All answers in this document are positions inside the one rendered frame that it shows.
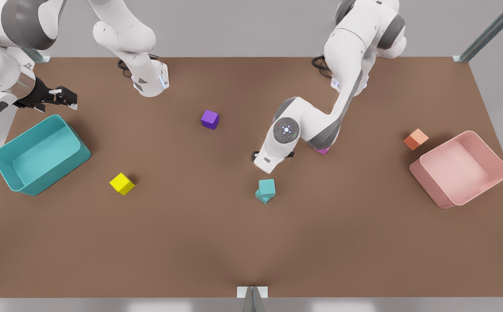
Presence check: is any teal plastic bin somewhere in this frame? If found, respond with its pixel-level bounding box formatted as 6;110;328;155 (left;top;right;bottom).
0;114;92;196

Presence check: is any purple cube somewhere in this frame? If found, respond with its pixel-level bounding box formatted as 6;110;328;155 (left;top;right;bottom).
201;109;220;130

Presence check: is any yellow cube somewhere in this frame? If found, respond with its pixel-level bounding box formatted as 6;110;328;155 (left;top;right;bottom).
109;172;136;196

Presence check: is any orange cube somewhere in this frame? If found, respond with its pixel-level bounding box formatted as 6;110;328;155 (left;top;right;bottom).
403;128;429;151

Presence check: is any pink plastic bin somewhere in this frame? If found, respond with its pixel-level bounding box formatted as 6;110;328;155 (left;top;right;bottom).
409;130;503;210

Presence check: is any silver frame post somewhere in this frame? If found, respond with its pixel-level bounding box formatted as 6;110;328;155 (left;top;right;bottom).
452;0;503;63
21;47;51;64
237;286;269;312

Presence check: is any black cable loop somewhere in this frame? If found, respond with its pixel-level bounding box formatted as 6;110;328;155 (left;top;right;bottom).
312;55;334;79
117;54;160;79

